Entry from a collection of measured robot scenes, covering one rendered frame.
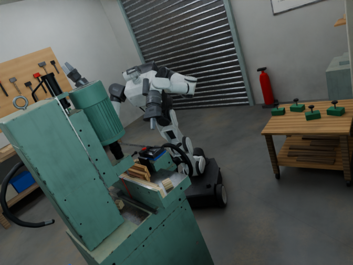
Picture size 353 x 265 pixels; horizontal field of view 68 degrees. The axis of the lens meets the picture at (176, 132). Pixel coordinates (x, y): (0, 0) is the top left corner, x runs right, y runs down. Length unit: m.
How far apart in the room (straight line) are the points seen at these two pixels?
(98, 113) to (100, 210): 0.47
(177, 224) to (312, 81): 3.03
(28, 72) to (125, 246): 3.89
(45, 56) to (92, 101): 3.75
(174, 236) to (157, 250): 0.13
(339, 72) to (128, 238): 2.41
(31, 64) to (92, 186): 3.77
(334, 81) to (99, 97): 2.32
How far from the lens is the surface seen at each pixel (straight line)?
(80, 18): 5.55
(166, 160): 1.59
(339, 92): 3.05
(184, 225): 1.62
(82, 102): 1.33
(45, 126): 1.22
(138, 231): 1.42
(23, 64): 4.88
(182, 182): 1.38
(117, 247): 1.38
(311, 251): 2.11
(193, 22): 4.47
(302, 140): 2.86
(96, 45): 5.57
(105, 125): 1.36
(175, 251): 1.64
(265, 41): 4.06
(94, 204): 1.36
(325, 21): 3.83
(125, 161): 1.48
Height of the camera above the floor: 1.64
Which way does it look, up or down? 22 degrees down
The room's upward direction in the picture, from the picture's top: 21 degrees counter-clockwise
